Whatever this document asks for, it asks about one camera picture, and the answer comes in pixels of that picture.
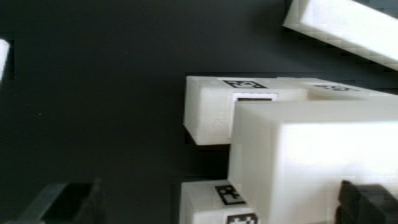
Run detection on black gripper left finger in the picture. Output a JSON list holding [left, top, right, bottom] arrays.
[[10, 180, 106, 224]]

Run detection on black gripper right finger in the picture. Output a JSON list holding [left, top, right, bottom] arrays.
[[333, 181, 398, 224]]

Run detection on white chair back frame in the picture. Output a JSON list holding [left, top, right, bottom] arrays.
[[227, 99, 398, 224]]

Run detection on white chair leg with tag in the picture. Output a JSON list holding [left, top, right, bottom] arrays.
[[177, 180, 261, 224]]

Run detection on white chair seat plate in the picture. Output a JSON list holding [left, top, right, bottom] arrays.
[[278, 77, 398, 101]]

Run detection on white U-shaped fence frame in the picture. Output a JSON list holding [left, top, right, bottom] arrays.
[[0, 0, 398, 82]]

